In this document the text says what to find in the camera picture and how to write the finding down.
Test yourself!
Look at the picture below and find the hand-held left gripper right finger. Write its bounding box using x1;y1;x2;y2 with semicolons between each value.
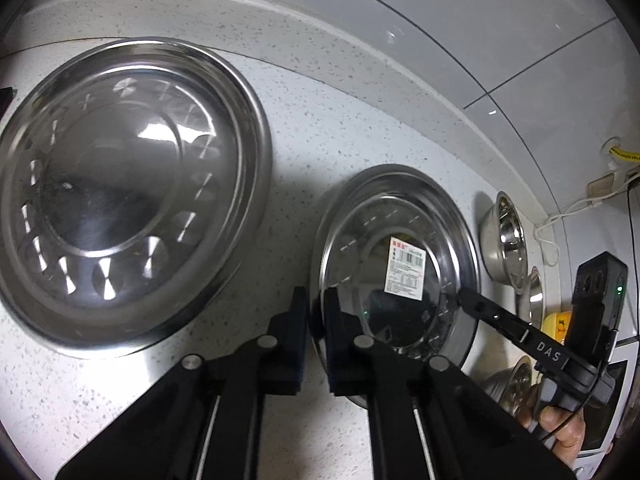
322;287;577;480

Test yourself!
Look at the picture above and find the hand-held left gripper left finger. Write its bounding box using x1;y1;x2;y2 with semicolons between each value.
55;286;311;480

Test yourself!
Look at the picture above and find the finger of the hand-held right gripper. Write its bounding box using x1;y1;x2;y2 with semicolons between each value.
456;287;533;343

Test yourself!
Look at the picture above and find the large steel bowl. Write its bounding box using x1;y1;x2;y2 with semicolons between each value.
518;265;546;328

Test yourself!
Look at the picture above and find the steel plate with paper label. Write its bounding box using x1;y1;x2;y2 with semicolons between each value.
309;164;482;409

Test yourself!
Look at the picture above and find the small steel bowl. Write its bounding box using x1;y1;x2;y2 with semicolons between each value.
479;190;529;292

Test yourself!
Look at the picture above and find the large steel plate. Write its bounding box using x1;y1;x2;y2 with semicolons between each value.
0;36;273;360

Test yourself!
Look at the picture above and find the person's right hand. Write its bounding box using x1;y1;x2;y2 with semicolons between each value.
519;404;587;467

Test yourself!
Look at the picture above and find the yellow detergent bottle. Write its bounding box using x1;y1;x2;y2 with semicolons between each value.
542;310;573;346

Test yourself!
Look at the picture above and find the white microwave oven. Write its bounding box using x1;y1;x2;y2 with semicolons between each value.
575;342;634;478

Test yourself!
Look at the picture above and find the black power cable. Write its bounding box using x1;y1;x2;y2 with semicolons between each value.
625;184;640;341

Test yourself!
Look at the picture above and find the white power cable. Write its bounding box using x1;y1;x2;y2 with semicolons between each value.
533;172;640;267

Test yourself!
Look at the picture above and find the beige wall socket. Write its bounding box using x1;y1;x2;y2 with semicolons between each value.
586;172;617;201

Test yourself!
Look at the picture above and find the yellow gas hose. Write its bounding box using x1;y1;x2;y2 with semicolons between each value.
602;136;640;165

